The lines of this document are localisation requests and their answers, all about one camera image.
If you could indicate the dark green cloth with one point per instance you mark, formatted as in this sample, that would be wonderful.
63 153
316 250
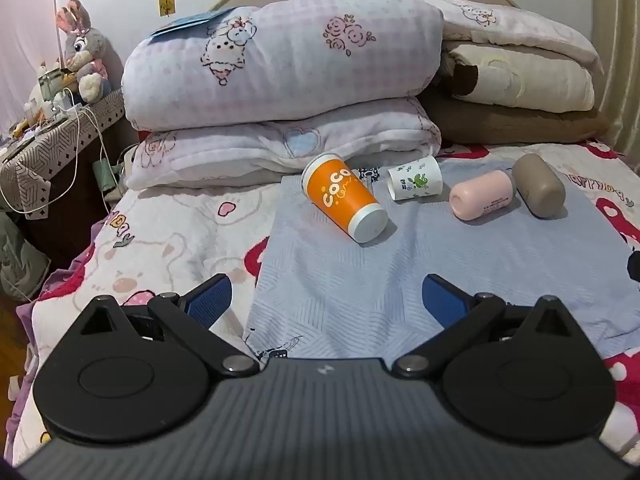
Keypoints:
20 255

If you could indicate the orange paper cup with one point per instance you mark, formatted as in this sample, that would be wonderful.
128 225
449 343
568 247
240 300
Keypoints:
340 195

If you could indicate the pink cup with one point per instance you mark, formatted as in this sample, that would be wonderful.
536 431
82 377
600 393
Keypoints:
482 195

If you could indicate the beige curtain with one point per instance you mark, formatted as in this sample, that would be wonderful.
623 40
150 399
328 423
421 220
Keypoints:
620 60

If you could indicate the yellow wall hook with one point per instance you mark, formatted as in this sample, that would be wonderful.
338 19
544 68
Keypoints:
166 5

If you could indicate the pink checked quilt with roses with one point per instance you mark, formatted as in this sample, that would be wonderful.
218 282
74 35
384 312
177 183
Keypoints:
280 60

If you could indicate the cream blanket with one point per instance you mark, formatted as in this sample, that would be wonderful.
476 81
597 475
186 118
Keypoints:
540 85

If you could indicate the white cup with green print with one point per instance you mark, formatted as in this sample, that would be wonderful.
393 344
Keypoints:
415 178

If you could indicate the grey bunny plush toy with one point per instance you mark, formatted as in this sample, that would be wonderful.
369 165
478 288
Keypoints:
85 45

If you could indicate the taupe cup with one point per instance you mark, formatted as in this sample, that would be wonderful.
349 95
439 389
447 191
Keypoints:
537 185

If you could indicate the cluster of toiletry bottles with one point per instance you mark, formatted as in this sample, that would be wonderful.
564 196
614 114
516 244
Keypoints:
47 95

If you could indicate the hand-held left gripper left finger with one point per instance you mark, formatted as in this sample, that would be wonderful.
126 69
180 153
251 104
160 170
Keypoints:
210 300

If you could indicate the pink quilt with bunny print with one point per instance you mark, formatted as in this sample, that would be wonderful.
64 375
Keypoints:
525 25

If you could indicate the light blue cloth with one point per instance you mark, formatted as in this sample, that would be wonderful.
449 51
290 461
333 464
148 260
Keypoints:
350 285

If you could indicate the brown blanket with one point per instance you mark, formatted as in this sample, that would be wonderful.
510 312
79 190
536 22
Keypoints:
500 122

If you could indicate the pink checked quilt with heart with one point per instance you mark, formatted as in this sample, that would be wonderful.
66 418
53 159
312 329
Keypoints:
225 155

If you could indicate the bedside table with patterned cloth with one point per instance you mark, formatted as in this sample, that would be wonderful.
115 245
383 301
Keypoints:
50 145

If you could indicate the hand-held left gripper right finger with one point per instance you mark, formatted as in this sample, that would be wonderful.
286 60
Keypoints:
442 301

